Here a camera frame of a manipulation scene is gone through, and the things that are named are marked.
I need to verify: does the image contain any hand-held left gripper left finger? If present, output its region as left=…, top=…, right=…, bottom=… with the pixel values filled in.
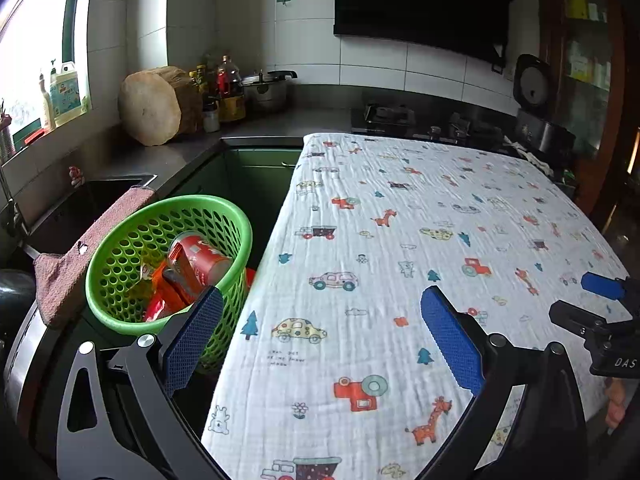
left=56, top=285, right=225, bottom=480

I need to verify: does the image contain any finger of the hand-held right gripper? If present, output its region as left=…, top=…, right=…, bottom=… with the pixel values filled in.
left=581, top=271, right=640, bottom=311
left=548, top=300, right=626, bottom=343

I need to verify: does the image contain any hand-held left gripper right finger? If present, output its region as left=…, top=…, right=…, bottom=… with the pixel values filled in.
left=420, top=285, right=588, bottom=480

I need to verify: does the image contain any orange snack wrapper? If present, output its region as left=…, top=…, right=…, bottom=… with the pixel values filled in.
left=142, top=265, right=201, bottom=323

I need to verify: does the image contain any yellow snack wrapper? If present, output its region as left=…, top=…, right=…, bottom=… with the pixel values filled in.
left=132, top=265, right=161, bottom=292

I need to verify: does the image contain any red instant noodle cup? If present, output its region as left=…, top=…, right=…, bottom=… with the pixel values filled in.
left=167, top=231, right=233, bottom=291

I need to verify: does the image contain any green plastic mesh basket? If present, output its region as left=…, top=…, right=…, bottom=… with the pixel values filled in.
left=85, top=194, right=254, bottom=376

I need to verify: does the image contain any person's right hand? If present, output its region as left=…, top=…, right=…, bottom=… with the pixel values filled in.
left=602, top=379, right=630, bottom=428

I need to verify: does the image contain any printed white tablecloth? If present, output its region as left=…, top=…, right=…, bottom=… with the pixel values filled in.
left=200, top=132, right=633, bottom=480

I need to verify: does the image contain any pink towel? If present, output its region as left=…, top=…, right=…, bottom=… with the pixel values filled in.
left=32, top=185, right=156, bottom=328

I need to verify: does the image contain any crumpled white cloth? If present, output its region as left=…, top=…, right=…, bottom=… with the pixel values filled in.
left=505, top=142, right=556, bottom=178

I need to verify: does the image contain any black rice cooker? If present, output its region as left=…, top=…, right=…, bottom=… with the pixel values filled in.
left=512, top=53, right=576, bottom=158

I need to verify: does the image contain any kitchen sink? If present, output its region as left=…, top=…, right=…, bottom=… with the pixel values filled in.
left=25, top=174, right=158, bottom=256

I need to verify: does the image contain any wooden glass door cabinet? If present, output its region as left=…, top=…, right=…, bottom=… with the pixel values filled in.
left=537, top=0, right=640, bottom=233

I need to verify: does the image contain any steel faucet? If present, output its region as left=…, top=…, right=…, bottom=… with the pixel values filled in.
left=0, top=160, right=23, bottom=246

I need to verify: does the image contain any black gas stove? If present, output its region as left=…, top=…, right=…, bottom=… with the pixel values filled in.
left=350, top=102, right=506, bottom=148

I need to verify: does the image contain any round wooden chopping block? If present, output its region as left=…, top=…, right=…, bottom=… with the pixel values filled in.
left=117, top=66, right=201, bottom=147

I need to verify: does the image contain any large cooking oil bottle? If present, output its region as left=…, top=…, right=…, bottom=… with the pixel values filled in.
left=216, top=55, right=247, bottom=123

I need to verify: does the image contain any dark sauce bottle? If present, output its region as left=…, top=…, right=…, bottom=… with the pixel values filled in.
left=202, top=55, right=221, bottom=106

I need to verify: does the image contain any steel pressure cooker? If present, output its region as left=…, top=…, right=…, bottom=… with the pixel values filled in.
left=241, top=70, right=298, bottom=113

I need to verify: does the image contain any green red box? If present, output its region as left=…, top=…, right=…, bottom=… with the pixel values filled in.
left=12, top=117, right=51, bottom=151

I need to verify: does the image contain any white detergent jug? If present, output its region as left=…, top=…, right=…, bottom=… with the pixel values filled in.
left=49, top=60, right=83, bottom=128

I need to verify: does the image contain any slim white bottle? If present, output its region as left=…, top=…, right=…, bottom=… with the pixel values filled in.
left=39, top=72, right=55, bottom=131

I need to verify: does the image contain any black range hood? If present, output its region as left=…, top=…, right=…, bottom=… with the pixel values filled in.
left=332, top=0, right=538, bottom=63

